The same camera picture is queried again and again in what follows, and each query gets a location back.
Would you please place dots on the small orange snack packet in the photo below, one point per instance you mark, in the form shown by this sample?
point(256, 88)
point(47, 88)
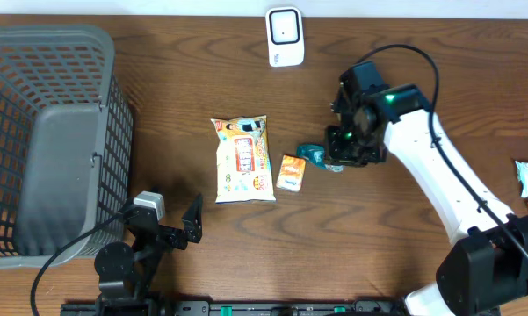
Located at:
point(291, 173)

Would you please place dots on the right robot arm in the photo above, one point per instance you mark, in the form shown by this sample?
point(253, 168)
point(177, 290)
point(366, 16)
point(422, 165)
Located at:
point(488, 263)

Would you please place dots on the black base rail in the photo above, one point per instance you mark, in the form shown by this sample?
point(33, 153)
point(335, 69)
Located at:
point(204, 308)

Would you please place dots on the grey plastic shopping basket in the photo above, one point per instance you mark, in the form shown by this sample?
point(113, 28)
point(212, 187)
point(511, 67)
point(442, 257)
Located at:
point(65, 144)

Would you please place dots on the white barcode scanner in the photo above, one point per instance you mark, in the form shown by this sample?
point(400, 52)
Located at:
point(285, 37)

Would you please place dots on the teal Listerine mouthwash bottle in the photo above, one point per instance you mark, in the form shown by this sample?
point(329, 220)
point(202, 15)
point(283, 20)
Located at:
point(316, 155)

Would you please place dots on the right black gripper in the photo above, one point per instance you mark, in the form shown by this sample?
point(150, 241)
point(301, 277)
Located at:
point(336, 154)

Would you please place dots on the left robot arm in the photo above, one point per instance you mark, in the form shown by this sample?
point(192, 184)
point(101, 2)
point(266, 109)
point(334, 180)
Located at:
point(126, 271)

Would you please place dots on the yellow snack bag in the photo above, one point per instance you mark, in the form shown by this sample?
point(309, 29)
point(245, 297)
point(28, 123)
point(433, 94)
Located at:
point(243, 161)

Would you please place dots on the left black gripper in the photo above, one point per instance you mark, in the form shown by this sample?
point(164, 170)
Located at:
point(192, 224)

